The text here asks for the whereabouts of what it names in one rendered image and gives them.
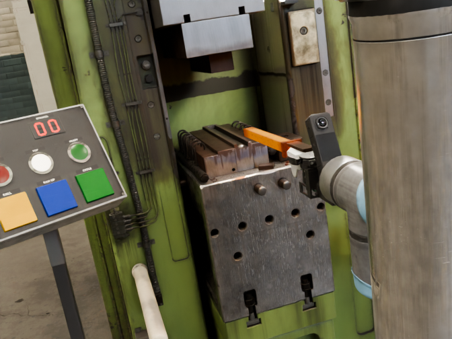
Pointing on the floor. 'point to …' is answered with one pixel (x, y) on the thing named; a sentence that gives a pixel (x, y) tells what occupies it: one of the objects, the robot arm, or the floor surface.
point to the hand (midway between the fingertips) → (295, 147)
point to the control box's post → (64, 284)
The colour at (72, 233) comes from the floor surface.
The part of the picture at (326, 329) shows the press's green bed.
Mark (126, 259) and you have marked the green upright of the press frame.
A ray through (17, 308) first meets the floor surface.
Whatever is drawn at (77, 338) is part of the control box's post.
